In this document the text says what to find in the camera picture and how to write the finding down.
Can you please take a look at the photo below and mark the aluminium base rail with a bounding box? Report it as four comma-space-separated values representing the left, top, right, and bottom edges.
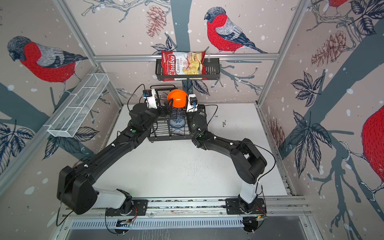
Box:
60, 196, 311, 220

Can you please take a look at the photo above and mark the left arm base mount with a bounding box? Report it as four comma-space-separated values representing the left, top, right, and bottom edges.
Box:
106, 199, 149, 217

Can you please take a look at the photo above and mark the black wire dish rack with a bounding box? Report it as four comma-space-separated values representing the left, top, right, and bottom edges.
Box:
143, 85, 207, 143

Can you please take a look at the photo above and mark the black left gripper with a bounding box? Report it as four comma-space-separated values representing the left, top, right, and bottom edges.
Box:
141, 97, 173, 133

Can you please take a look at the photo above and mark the orange plastic bowl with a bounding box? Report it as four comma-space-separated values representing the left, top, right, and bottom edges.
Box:
167, 89, 188, 109

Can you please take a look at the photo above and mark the white wire mesh shelf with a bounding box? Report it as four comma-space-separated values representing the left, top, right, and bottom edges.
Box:
48, 73, 110, 138

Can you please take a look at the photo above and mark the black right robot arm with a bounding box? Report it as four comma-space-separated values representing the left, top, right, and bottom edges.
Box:
187, 112, 267, 214

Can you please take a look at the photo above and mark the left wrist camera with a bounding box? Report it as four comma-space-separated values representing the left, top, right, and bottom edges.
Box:
143, 89, 158, 109

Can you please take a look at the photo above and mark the red cassava chips bag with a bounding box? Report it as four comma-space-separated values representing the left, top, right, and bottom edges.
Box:
161, 51, 207, 81

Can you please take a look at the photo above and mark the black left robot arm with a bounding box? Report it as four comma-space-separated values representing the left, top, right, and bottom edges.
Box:
57, 103, 161, 215

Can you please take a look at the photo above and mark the blue floral ceramic bowl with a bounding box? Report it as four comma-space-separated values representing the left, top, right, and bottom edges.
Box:
169, 116, 186, 129

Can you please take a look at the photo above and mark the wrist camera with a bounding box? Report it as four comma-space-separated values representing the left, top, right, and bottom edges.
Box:
143, 89, 158, 109
186, 94, 198, 113

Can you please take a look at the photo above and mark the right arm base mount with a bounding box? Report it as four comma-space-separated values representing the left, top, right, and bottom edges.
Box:
225, 198, 267, 216

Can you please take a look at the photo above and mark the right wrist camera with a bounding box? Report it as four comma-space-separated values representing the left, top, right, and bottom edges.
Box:
186, 94, 198, 113

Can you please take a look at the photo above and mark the black wall shelf basket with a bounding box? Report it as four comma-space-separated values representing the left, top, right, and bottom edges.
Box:
155, 58, 221, 82

